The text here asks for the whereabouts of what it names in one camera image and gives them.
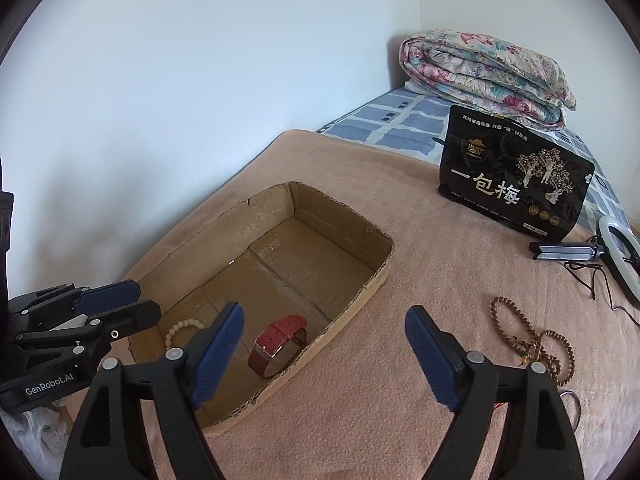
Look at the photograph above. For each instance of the white cloth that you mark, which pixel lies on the white cloth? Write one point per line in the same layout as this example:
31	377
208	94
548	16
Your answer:
35	435

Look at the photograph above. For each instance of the black folded tripod stand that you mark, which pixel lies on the black folded tripod stand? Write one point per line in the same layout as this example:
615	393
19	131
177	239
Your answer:
565	250

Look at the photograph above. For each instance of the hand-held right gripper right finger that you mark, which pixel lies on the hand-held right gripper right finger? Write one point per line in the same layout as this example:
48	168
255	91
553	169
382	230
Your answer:
431	357

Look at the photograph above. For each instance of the folded floral quilt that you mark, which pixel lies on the folded floral quilt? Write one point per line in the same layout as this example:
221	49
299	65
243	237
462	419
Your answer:
480	70

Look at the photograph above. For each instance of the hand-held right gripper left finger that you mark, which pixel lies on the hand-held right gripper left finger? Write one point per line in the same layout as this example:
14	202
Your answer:
219	357

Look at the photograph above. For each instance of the cardboard box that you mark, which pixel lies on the cardboard box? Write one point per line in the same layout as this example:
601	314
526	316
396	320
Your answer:
300	270

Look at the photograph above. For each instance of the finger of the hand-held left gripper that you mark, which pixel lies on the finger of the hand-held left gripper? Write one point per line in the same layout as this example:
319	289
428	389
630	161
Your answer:
110	292
132	317

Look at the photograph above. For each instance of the black printed snack bag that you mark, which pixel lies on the black printed snack bag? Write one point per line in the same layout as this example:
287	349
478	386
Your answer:
500	175

